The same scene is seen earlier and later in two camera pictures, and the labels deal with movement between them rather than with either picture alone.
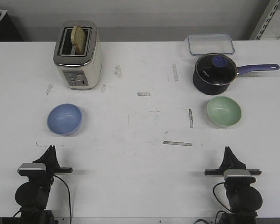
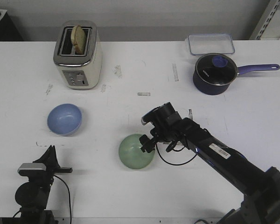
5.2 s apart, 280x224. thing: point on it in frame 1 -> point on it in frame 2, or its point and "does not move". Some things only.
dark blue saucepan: x=213 y=73 does not move
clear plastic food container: x=202 y=44 does not move
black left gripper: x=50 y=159 does not move
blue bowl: x=65 y=119 does not move
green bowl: x=224 y=112 -> x=131 y=154
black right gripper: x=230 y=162 -> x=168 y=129
